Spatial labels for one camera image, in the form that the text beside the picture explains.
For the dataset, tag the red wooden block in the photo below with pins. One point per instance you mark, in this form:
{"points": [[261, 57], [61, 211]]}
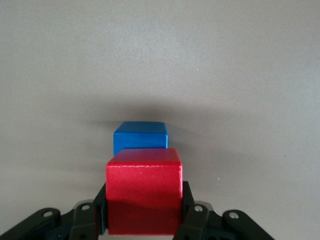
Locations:
{"points": [[143, 190]]}

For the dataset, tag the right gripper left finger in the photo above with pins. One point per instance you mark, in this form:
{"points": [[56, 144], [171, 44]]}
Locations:
{"points": [[82, 222]]}

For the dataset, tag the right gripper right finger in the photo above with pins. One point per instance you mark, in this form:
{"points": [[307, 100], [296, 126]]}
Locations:
{"points": [[200, 225]]}

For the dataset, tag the blue wooden block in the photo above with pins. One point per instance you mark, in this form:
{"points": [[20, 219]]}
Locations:
{"points": [[140, 137]]}

